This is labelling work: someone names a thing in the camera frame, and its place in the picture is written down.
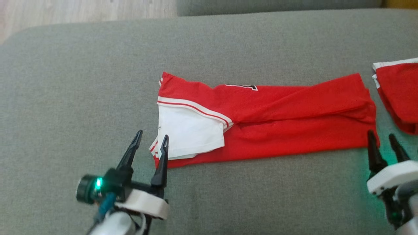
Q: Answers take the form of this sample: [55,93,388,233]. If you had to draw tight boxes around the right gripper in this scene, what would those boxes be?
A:
[367,130,418,229]

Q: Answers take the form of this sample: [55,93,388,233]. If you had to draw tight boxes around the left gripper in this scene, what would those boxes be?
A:
[76,130,169,220]

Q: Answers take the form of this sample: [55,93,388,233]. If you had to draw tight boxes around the red shorts with white trim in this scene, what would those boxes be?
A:
[372,58,418,135]

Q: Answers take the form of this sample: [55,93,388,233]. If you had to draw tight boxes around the red and white jersey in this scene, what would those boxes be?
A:
[149,71,380,169]

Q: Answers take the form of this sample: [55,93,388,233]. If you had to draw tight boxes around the large grey sofa seat cushion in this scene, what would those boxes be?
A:
[0,8,418,235]

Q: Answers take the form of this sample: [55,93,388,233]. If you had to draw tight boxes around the small grey sofa cushion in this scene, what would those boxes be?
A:
[176,0,383,17]

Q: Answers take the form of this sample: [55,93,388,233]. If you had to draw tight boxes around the teal cable at left gripper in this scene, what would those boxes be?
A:
[95,193,117,223]

